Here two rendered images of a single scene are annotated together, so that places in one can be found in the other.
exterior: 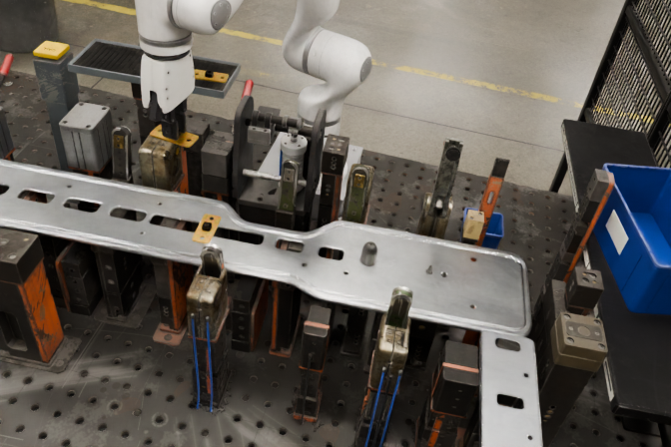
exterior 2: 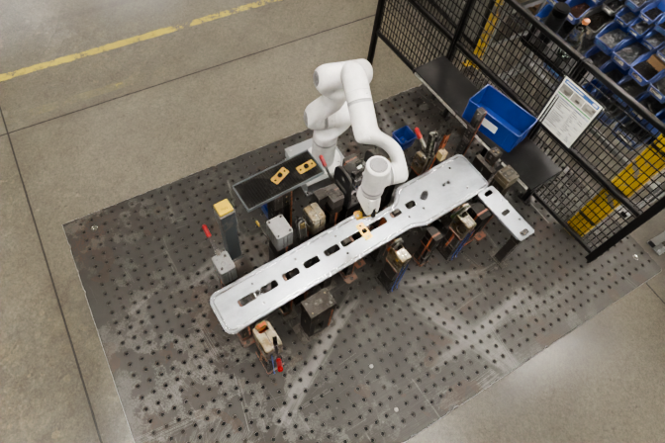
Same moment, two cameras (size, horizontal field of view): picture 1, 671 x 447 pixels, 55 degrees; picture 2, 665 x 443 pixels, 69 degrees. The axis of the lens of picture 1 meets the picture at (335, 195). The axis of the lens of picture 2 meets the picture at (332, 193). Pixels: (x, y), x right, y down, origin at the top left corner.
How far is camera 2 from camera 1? 1.51 m
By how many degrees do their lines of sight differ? 35
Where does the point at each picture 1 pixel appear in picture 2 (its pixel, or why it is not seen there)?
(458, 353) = (477, 208)
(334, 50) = (340, 114)
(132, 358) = (349, 296)
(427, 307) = (457, 200)
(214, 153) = (339, 199)
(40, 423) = (353, 343)
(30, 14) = not seen: outside the picture
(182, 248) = (367, 246)
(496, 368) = (493, 204)
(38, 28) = not seen: outside the picture
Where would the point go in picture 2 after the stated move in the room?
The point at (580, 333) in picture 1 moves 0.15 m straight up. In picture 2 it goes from (509, 175) to (522, 156)
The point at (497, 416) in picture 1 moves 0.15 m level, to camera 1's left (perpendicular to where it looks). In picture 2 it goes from (507, 220) to (486, 237)
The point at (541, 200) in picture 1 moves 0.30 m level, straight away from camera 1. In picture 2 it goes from (401, 100) to (384, 65)
